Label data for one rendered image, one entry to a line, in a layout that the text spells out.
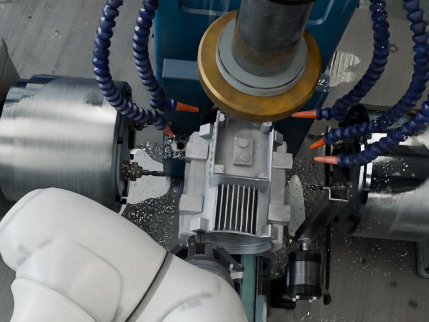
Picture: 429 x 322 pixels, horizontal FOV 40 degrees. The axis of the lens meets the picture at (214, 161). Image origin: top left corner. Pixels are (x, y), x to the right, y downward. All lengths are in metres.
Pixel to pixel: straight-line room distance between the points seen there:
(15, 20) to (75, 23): 0.15
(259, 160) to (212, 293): 0.44
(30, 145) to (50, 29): 0.58
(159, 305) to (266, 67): 0.35
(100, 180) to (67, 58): 0.55
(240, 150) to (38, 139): 0.34
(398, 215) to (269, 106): 0.35
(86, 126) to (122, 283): 0.44
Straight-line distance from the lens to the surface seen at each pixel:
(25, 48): 1.53
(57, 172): 1.01
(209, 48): 0.86
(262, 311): 1.15
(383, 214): 1.06
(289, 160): 1.08
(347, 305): 1.33
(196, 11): 1.09
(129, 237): 0.62
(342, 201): 0.89
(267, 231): 1.02
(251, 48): 0.77
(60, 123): 1.01
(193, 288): 0.62
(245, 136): 1.04
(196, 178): 1.06
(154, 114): 0.96
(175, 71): 1.06
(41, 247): 0.61
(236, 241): 1.16
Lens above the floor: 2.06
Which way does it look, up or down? 68 degrees down
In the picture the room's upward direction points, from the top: 11 degrees clockwise
